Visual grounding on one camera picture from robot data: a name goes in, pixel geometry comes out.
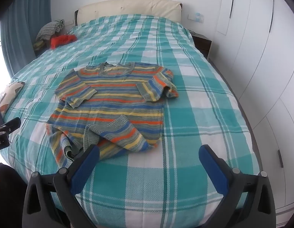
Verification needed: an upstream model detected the teal curtain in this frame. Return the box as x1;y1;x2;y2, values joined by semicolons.
0;0;52;76

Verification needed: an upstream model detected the striped knitted sweater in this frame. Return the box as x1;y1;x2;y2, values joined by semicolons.
46;62;179;168

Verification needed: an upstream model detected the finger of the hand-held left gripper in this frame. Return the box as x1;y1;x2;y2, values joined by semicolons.
0;117;21;134

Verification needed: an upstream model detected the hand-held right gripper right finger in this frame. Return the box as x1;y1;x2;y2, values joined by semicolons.
198;144;277;228

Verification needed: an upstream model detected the white wall switch panel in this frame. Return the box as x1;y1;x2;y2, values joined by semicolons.
188;12;205;22

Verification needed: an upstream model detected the teal white plaid blanket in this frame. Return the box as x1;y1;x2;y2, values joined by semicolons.
0;14;261;228

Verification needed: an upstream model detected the patterned beige cushion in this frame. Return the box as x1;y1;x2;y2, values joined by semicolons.
0;81;26;118

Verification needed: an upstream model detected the white wardrobe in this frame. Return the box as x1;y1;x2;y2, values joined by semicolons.
207;0;294;228

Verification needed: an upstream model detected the red cloth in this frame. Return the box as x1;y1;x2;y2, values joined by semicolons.
50;34;77;50

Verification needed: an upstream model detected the cream padded headboard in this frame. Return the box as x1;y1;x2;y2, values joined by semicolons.
74;0;183;26

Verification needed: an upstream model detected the green cloth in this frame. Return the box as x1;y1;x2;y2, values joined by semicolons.
33;40;46;51

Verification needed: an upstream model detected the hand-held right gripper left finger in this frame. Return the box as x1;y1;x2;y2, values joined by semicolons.
22;144;100;228

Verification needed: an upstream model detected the dark wooden nightstand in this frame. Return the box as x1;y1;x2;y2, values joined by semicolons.
188;30;213;60

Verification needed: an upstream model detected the grey knitted cloth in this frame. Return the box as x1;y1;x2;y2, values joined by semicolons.
35;19;65;42

